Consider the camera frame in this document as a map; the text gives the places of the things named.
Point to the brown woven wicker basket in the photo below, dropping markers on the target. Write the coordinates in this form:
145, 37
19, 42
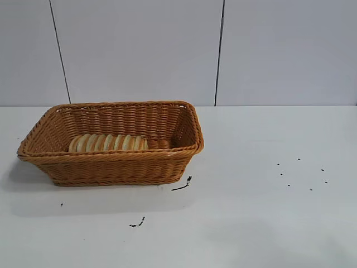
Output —
111, 167

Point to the long striped bread loaf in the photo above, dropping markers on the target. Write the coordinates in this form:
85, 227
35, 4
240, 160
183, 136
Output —
108, 143

